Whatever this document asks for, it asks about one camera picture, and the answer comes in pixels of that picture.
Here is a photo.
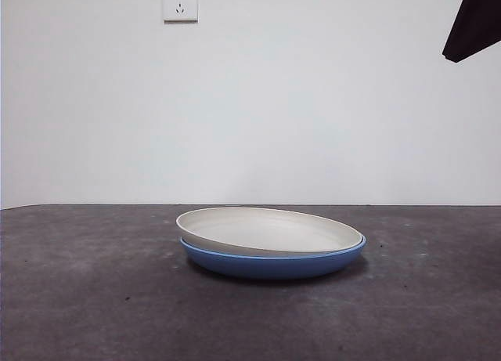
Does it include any white round plate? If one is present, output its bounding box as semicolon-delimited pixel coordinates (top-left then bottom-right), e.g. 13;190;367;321
175;207;363;257

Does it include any blue round plate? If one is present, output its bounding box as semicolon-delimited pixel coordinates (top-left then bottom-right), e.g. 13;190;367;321
179;235;368;280

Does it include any white wall socket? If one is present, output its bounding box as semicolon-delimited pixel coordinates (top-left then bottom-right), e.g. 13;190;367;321
163;0;199;24

